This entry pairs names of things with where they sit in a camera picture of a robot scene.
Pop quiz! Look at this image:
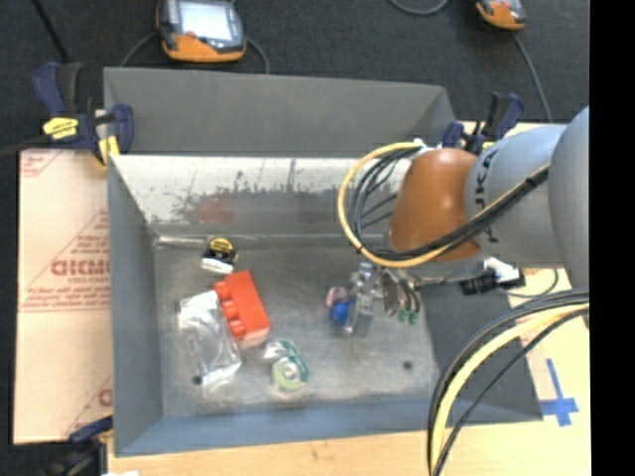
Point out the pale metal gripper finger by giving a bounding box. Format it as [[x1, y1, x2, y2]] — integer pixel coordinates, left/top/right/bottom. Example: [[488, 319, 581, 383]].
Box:
[[349, 260, 381, 300], [345, 297, 376, 338]]

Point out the blue and pink small toy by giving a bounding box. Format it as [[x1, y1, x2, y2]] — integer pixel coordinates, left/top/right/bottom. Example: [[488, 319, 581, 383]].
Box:
[[325, 285, 355, 324]]

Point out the green tape dispenser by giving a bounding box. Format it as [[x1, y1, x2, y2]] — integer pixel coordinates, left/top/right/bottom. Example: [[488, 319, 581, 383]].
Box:
[[262, 338, 311, 394]]

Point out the red toy building brick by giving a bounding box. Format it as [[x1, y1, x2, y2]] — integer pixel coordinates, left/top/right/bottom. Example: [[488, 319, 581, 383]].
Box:
[[212, 269, 272, 350]]

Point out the yellow and black tape measure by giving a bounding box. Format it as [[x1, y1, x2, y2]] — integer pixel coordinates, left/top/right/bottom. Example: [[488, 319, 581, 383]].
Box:
[[199, 236, 240, 274]]

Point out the clear plastic packet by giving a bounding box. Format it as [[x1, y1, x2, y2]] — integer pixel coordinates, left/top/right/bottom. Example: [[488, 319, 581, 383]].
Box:
[[177, 289, 244, 397]]

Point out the grey metal bin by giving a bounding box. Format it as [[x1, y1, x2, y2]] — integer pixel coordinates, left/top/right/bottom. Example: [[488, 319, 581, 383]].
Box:
[[102, 66, 543, 458]]

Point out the brown cardboard board red print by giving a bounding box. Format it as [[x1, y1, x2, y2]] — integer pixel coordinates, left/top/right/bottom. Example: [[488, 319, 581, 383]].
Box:
[[11, 148, 115, 446]]

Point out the black cylinder on white bracket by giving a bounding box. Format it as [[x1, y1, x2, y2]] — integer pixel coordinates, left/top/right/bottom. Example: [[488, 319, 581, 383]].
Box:
[[459, 259, 526, 296]]

